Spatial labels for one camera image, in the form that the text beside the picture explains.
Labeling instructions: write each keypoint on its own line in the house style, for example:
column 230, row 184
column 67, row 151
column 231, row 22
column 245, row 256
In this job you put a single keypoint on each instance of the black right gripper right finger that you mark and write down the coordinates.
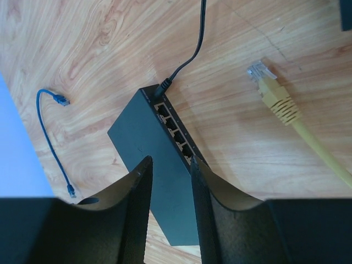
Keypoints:
column 235, row 227

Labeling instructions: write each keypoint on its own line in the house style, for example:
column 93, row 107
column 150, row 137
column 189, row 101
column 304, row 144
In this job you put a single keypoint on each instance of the black network switch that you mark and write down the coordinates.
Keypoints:
column 346, row 14
column 150, row 126

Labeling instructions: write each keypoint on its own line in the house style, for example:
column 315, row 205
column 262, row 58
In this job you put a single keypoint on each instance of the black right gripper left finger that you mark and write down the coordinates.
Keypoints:
column 107, row 227

